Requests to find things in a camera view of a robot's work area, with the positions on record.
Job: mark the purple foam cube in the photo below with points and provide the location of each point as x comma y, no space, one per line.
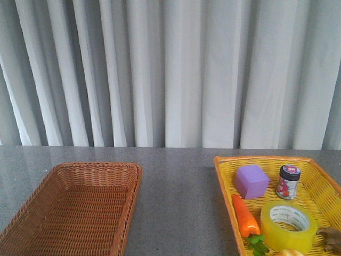
251,181

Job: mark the yellow plastic woven basket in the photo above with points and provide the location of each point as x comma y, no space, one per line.
317,191

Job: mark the toy bread roll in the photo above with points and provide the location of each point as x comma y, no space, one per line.
289,252

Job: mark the yellow packing tape roll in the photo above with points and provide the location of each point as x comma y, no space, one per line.
286,225

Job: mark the brown wicker basket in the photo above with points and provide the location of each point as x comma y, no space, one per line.
80,208

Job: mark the small jar with black lid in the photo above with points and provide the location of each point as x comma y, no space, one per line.
289,176

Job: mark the white pleated curtain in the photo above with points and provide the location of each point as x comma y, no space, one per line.
208,74

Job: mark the orange toy carrot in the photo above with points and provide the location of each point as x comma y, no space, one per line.
248,227

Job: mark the brown ginger root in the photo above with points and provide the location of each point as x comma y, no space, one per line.
331,238

